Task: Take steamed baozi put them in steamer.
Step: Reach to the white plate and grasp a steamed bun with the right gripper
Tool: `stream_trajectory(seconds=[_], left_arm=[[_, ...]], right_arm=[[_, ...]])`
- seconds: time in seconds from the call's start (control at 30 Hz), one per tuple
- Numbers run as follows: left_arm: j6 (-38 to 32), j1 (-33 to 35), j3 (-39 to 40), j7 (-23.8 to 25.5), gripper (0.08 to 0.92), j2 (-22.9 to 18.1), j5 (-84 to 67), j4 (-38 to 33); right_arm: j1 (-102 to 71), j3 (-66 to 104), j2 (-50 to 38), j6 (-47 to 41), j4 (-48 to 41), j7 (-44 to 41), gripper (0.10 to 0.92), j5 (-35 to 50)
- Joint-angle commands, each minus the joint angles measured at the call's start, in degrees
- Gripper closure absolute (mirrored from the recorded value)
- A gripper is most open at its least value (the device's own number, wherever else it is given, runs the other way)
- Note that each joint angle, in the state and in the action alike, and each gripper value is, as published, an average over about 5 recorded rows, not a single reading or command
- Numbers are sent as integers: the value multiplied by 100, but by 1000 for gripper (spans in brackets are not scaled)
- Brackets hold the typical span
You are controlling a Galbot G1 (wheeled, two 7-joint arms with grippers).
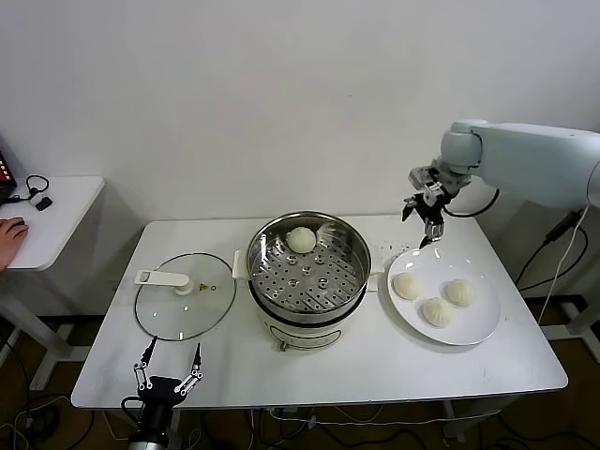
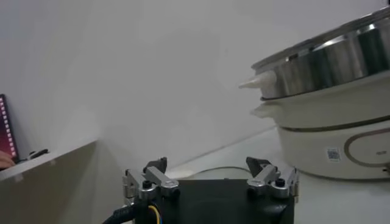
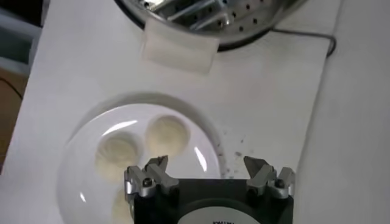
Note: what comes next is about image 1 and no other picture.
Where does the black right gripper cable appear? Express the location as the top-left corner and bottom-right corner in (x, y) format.
(442, 186), (501, 218)

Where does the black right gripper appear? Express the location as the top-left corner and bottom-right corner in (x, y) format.
(400, 171), (470, 249)

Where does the person's bare hand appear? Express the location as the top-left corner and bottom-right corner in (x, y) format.
(0, 217), (30, 273)

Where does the white electric cooker base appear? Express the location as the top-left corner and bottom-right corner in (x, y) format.
(247, 280), (371, 353)

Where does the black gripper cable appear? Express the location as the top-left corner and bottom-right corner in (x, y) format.
(442, 186), (501, 218)
(120, 397), (144, 423)

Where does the glass lid white handle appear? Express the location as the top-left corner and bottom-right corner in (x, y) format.
(134, 252), (237, 341)

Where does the white side table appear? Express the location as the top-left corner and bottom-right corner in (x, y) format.
(0, 176), (107, 393)

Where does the white round plate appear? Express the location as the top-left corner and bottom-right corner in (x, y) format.
(386, 247), (503, 347)

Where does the white steamed baozi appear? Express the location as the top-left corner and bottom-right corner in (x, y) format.
(422, 297), (457, 328)
(444, 279), (479, 308)
(286, 226), (317, 254)
(392, 273), (423, 301)

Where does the red black device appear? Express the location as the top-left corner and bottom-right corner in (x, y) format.
(0, 135), (19, 203)

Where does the black power adapter cable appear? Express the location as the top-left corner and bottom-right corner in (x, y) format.
(515, 210), (590, 287)

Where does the stainless steel steamer basket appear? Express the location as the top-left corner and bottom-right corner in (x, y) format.
(232, 210), (386, 316)

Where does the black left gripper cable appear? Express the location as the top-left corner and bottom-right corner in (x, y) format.
(120, 397), (144, 423)

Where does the white hanging cable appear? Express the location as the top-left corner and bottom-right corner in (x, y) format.
(537, 203), (593, 327)

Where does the black floor cable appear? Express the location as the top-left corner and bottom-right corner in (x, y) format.
(0, 327), (32, 450)

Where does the black looped cable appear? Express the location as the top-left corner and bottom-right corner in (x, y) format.
(2, 174), (52, 203)

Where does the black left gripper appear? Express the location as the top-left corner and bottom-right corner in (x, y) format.
(132, 336), (205, 435)

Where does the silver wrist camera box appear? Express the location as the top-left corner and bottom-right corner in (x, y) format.
(408, 166), (435, 188)

